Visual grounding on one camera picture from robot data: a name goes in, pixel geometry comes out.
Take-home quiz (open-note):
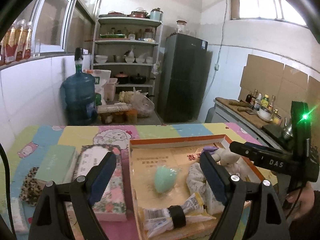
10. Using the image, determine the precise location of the white plastic bag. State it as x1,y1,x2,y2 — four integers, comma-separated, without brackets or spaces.
118,87,155,118

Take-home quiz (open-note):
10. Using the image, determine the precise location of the black cable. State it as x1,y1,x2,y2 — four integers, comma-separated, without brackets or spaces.
0,142,18,240

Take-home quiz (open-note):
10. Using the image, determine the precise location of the mint green box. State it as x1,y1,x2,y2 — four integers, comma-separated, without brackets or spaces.
35,145,78,188

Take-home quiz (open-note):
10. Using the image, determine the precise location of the blue water jug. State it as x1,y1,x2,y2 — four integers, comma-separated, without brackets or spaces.
62,47,98,126

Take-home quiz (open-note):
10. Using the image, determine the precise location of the grey kitchen counter cabinet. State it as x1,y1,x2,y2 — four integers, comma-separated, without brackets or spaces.
206,104,285,150

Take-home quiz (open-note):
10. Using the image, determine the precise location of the white bowl on counter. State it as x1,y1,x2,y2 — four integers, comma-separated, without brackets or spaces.
257,106,272,122

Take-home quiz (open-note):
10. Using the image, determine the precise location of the leopard print scrunchie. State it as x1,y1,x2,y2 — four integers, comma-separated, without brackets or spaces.
19,167,42,206

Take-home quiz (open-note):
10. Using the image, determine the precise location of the mint green puff sponge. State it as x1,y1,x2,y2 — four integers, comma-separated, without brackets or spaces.
153,166,178,194

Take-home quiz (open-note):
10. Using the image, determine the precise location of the wooden cutting board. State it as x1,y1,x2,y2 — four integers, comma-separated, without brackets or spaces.
214,97,272,129

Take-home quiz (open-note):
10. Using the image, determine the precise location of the white metal shelf rack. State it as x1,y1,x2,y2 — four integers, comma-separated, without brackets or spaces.
91,12,163,99

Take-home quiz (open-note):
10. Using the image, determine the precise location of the brown cardboard wall panel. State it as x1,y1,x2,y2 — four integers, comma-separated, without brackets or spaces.
239,54,319,118

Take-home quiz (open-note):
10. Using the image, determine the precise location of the orange drink bottle pack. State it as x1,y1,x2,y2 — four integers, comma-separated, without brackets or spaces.
1,19,33,66

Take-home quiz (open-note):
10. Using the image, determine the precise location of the floral tissue box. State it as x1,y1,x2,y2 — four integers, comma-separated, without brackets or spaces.
72,144,127,222

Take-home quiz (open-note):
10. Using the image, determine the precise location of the floral grey cloth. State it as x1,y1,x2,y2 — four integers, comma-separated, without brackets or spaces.
186,163,225,216

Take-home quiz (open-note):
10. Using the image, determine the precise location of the rolled packet with black band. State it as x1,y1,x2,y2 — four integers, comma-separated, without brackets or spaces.
140,192,216,238

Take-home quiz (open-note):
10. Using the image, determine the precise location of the white plush purple hat doll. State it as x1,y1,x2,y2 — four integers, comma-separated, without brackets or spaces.
201,146,247,180

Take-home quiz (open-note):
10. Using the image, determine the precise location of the black refrigerator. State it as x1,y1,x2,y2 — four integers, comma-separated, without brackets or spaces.
157,33,209,122

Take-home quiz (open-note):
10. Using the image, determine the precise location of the right hand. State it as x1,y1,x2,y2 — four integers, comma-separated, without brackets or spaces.
285,182,315,222

